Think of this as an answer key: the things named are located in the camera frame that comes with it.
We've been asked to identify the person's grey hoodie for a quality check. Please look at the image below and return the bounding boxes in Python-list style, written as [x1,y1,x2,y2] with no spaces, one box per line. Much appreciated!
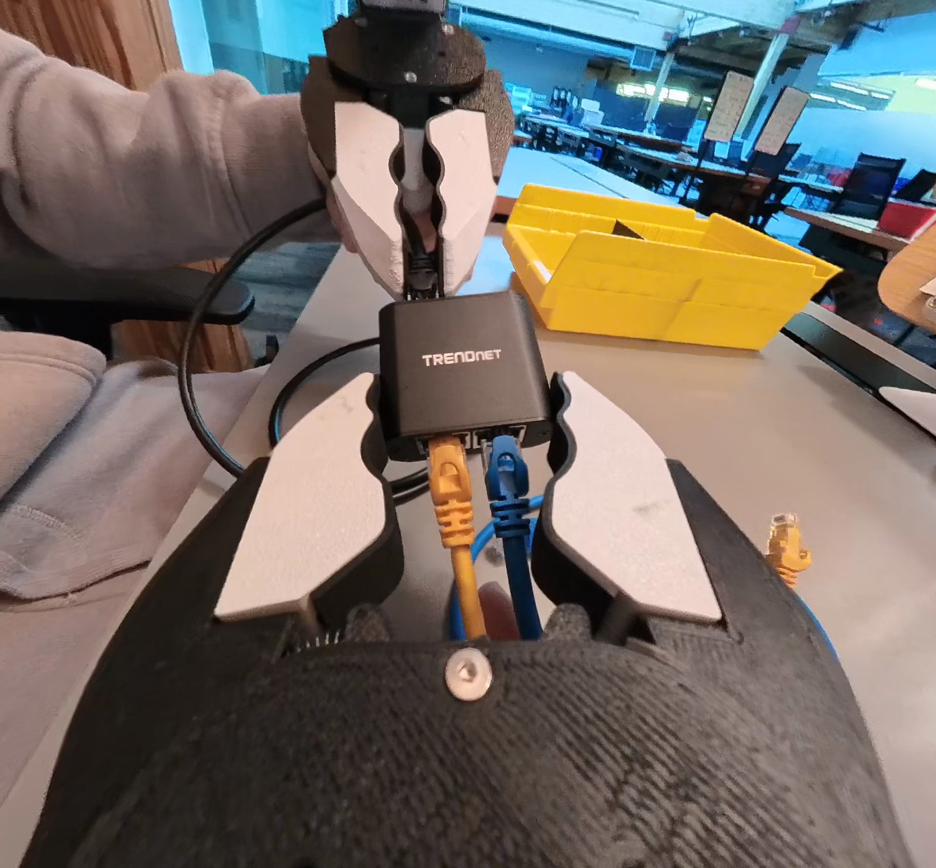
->
[0,330,273,603]

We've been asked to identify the yellow plastic bin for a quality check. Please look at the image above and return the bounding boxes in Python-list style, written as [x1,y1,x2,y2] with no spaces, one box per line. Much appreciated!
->
[503,183,843,352]

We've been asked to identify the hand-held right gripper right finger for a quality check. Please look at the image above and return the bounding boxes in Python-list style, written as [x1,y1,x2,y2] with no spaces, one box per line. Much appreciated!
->
[531,371,725,625]

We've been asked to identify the yellow ethernet cable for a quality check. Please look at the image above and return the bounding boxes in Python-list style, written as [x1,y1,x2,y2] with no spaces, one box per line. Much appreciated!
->
[427,435,813,640]

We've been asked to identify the person's left forearm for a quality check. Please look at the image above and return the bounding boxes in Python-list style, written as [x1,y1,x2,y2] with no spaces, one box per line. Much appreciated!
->
[0,27,345,271]

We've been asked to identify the black network switch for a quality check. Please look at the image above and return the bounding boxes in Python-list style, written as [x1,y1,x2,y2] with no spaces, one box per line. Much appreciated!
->
[377,289,554,463]

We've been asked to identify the black power cable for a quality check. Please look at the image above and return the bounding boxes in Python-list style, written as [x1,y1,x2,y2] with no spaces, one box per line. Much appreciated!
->
[178,198,444,505]

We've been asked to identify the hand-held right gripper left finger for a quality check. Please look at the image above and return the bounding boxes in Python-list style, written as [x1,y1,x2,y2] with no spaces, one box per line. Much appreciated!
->
[214,371,405,625]

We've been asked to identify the round wooden table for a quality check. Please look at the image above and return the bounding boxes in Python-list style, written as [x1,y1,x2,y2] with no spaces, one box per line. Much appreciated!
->
[877,225,936,335]

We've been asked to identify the red storage bin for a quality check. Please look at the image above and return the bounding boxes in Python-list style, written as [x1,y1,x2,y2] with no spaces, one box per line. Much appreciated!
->
[877,198,936,238]

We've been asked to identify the blue ethernet cable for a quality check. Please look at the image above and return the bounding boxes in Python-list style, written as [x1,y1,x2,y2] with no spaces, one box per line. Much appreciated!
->
[448,434,843,668]

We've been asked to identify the black chair armrest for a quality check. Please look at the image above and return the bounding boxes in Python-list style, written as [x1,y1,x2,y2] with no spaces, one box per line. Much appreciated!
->
[0,263,256,359]

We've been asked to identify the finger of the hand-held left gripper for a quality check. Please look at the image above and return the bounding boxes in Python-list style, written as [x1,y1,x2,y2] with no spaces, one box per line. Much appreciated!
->
[329,101,408,299]
[426,111,500,299]

